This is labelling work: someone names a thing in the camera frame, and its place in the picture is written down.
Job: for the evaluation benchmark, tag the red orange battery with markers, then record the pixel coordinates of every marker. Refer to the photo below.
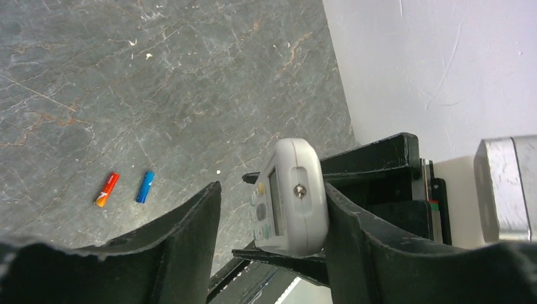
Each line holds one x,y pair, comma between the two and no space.
107,189

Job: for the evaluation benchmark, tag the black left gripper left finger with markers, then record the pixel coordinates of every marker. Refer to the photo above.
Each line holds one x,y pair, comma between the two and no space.
168,260

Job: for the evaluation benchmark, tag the blue battery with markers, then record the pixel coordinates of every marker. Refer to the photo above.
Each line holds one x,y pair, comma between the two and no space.
145,187

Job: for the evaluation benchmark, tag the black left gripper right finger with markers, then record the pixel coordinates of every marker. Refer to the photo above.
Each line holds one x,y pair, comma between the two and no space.
369,260

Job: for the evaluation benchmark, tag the silver metal block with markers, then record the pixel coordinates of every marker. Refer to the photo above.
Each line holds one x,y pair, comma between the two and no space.
505,175

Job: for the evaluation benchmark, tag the black plastic holder bracket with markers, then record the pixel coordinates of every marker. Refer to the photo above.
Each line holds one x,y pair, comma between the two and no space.
387,178

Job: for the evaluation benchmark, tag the white remote control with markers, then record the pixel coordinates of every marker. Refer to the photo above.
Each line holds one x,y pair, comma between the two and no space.
288,204

